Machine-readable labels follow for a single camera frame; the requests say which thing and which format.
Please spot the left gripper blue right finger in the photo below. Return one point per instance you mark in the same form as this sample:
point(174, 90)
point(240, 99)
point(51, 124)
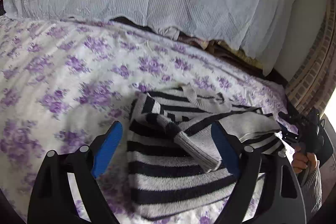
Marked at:
point(281, 199)

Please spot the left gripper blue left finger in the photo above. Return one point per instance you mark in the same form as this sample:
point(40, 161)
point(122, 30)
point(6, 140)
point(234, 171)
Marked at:
point(51, 199)

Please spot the black white striped sweater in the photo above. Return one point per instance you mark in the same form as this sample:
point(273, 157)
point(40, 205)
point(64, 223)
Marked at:
point(173, 162)

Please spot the grey knit sleeve forearm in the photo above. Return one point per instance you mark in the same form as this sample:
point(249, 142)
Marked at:
point(312, 193)

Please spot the person's right hand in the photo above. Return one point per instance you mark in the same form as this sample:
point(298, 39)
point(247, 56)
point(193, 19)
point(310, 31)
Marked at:
point(301, 161)

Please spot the brick pattern curtain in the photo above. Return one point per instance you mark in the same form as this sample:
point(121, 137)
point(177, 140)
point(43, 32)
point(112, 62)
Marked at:
point(314, 82)

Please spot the purple floral bed sheet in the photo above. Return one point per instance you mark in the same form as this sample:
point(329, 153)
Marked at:
point(64, 83)

